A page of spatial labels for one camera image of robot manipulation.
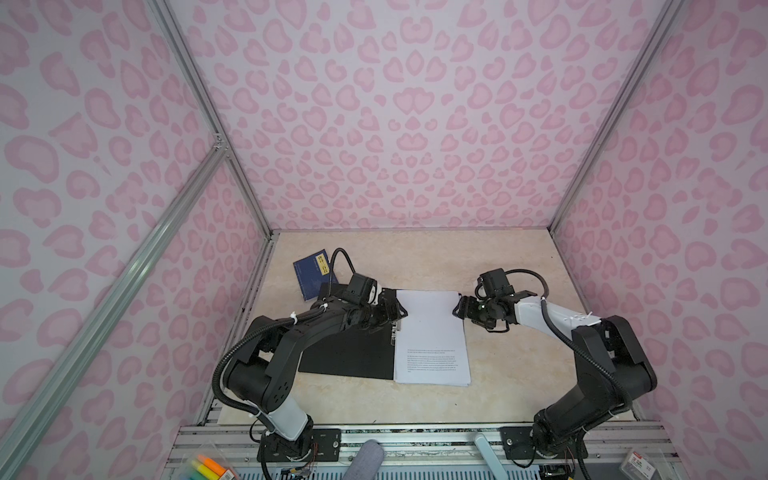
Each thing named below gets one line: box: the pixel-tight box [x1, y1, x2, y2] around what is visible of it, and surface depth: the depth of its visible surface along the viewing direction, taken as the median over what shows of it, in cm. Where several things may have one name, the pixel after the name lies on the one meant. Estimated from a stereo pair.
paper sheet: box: [394, 290, 471, 387], surface depth 90 cm
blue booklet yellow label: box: [293, 249, 339, 301], surface depth 109 cm
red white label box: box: [619, 448, 658, 480], surface depth 70 cm
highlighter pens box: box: [179, 453, 238, 480], surface depth 71 cm
